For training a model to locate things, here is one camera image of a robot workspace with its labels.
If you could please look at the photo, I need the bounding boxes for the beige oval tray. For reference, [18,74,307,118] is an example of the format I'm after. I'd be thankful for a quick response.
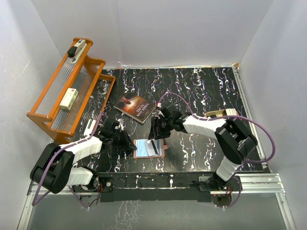
[205,109,225,118]

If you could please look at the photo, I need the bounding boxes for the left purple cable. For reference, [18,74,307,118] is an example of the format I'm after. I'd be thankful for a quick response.
[31,111,108,209]

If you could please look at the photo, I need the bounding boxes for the stack of credit cards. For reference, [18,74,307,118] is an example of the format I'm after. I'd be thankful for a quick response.
[223,108,238,116]

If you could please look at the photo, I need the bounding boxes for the dark paperback book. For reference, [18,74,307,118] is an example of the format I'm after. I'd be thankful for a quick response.
[114,92,156,124]

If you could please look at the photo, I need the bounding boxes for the black white stapler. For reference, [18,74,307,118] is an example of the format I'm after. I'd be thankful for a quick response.
[67,39,87,64]

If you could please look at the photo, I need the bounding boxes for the small white green box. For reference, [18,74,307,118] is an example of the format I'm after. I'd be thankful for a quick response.
[59,88,79,110]

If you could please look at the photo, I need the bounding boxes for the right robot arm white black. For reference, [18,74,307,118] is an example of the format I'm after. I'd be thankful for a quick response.
[148,105,258,190]

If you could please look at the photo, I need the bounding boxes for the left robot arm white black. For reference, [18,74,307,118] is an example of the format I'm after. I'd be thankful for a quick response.
[30,119,137,194]

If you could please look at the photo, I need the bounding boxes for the orange wooden shelf rack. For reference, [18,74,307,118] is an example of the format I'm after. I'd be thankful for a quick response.
[27,37,116,144]

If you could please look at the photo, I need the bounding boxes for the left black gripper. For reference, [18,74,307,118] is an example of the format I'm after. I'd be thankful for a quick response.
[110,128,137,152]

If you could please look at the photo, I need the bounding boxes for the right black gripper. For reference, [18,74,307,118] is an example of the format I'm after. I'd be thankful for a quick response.
[149,116,174,140]

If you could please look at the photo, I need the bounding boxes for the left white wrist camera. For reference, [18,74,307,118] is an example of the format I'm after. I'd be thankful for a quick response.
[115,121,124,131]

